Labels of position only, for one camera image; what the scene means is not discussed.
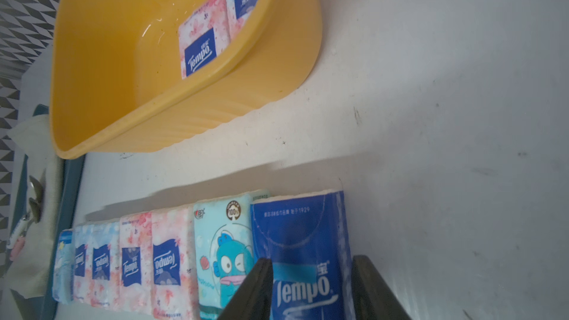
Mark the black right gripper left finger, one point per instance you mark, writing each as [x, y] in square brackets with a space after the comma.
[252, 301]

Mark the teal plastic tray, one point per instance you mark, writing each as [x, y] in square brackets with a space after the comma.
[44, 306]

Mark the mint green tissue pack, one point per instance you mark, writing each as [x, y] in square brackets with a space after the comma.
[223, 248]

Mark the light blue cartoon tissue pack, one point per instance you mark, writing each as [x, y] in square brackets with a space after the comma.
[62, 287]

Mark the dark blue Tempo tissue pack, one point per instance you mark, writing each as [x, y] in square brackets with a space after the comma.
[306, 239]

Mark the beige linen cloth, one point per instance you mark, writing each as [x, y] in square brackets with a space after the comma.
[29, 273]

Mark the metal spoon white handle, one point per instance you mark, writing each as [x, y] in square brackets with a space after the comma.
[33, 211]

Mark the yellow plastic storage box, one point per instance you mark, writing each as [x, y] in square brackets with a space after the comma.
[119, 84]

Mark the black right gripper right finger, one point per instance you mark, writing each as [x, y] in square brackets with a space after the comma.
[373, 299]

